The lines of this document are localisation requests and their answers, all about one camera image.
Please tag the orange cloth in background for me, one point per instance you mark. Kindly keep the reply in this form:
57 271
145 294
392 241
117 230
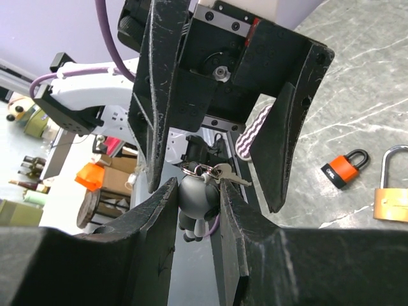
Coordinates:
91 176

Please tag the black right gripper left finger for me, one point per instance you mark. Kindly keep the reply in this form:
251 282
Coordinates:
124 262

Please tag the grey figurine keychain with keys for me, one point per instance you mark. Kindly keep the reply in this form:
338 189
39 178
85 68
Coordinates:
199 197

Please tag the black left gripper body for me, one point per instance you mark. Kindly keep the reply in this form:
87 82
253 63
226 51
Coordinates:
227 58

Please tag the large brass padlock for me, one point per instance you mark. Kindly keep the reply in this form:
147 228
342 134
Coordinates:
390 204

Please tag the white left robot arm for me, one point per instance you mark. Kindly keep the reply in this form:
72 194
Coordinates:
95 98

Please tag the orange black small padlock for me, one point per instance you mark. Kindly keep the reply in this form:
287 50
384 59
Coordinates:
342 171

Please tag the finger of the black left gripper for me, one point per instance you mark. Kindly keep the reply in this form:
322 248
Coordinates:
154 86
274 145

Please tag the cardboard box in background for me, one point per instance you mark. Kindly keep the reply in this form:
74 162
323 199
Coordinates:
117 172

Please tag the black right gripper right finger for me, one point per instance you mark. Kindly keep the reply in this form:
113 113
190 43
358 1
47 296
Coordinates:
265 264

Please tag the purple striped sponge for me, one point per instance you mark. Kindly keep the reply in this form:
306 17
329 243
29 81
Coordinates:
245 140

